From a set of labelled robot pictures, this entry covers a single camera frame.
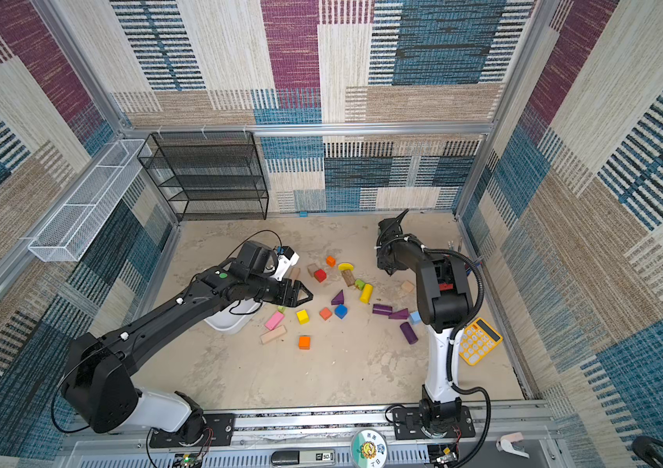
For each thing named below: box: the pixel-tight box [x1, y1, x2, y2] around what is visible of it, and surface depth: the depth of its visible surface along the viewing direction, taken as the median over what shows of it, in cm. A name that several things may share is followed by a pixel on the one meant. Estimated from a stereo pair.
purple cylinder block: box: [399, 321, 419, 346], surface depth 90 cm
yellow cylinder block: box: [359, 283, 374, 305], surface depth 98 cm
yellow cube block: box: [295, 309, 311, 325], surface depth 93 cm
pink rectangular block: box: [265, 311, 285, 331], surface depth 93 cm
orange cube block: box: [298, 335, 312, 351], surface depth 89 cm
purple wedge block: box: [388, 308, 411, 320], surface depth 94 cm
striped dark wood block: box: [341, 269, 355, 287], surface depth 103 cm
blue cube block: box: [334, 304, 349, 319], surface depth 96 cm
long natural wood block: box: [259, 324, 288, 345], surface depth 91 cm
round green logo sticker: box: [351, 428, 389, 468], surface depth 65 cm
